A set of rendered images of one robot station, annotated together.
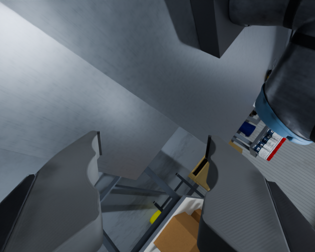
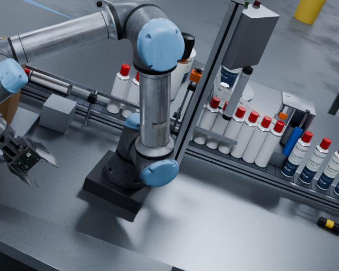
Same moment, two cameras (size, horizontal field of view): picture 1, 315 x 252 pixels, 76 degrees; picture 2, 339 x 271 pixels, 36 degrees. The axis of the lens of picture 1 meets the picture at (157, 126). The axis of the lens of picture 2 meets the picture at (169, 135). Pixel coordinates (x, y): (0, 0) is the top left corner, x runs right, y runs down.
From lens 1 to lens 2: 1.50 m
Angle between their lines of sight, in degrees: 78
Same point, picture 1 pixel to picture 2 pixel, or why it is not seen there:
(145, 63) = (90, 222)
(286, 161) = not seen: outside the picture
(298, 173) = not seen: outside the picture
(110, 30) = (61, 212)
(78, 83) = (53, 230)
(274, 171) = not seen: outside the picture
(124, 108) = (89, 243)
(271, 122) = (142, 176)
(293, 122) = (143, 165)
